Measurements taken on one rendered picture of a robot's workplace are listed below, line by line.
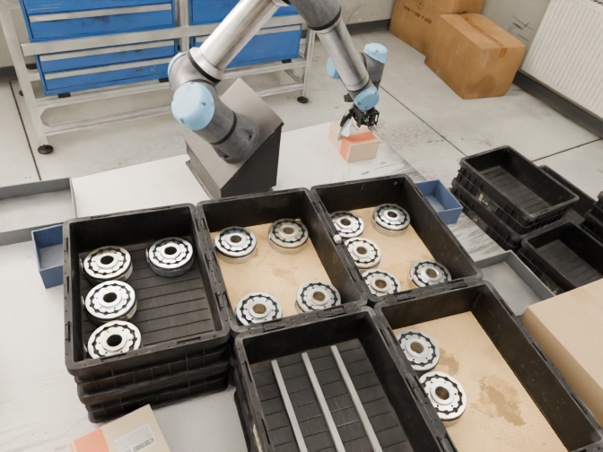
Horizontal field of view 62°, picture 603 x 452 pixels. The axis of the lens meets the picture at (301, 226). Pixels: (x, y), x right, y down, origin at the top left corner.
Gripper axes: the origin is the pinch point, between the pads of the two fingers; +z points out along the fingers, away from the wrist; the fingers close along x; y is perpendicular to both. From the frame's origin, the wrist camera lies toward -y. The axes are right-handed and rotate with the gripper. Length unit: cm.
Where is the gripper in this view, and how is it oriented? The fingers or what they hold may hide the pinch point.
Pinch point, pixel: (353, 136)
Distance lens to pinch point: 188.6
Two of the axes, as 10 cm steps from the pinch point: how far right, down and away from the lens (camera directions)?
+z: -1.1, 7.2, 6.9
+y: 4.1, 6.6, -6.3
